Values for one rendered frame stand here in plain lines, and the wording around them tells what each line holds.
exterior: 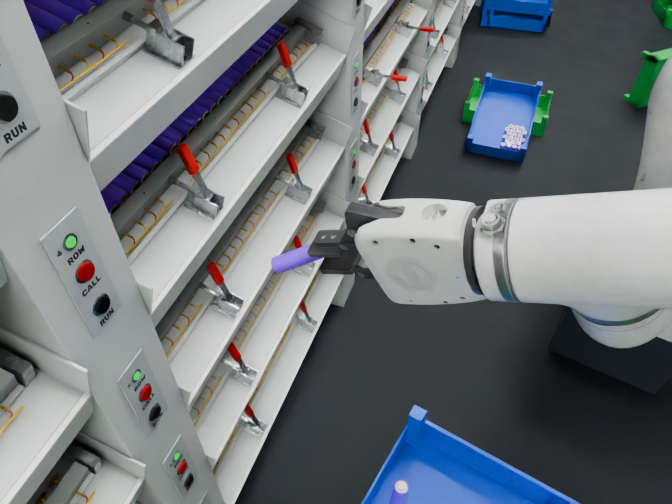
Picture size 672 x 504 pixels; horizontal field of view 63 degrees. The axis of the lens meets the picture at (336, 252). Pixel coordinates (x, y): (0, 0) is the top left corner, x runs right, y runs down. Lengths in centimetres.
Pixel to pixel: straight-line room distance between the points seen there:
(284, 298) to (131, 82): 63
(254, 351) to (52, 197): 62
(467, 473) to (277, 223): 48
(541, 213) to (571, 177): 161
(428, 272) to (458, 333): 99
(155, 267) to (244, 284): 25
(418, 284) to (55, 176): 30
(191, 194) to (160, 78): 17
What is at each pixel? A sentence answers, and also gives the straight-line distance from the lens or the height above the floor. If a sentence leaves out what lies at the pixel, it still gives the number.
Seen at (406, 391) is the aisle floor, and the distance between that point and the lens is 135.
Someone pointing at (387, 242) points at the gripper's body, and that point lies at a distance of 46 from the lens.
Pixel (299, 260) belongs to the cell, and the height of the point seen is 75.
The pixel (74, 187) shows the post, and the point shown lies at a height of 90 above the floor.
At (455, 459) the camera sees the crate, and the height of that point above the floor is 40.
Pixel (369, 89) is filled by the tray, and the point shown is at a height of 52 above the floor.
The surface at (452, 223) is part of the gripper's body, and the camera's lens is 44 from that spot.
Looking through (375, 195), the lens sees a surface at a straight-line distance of 159.
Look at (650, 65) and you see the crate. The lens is 246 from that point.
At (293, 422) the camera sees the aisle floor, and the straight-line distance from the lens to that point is 130.
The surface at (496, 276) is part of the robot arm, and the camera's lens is 43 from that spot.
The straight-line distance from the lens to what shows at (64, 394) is 56.
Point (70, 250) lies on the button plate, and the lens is 47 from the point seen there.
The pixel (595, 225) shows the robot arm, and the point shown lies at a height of 90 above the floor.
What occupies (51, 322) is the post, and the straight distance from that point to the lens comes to 48.
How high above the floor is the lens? 116
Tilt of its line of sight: 46 degrees down
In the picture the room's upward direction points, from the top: straight up
